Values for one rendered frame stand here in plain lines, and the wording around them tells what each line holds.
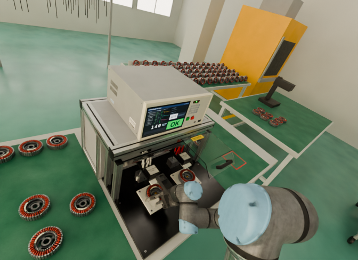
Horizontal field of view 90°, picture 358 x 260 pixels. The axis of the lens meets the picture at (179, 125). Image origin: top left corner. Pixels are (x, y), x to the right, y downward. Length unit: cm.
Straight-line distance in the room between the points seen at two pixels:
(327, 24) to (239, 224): 576
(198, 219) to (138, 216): 36
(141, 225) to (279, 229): 71
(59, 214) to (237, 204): 86
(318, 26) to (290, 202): 570
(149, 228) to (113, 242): 17
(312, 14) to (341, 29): 74
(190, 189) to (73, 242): 56
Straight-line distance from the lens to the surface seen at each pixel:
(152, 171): 100
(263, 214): 40
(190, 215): 77
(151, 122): 81
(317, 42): 596
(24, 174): 126
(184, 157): 112
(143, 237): 99
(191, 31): 489
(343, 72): 582
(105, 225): 103
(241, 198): 41
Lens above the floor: 169
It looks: 34 degrees down
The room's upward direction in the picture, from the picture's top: 19 degrees clockwise
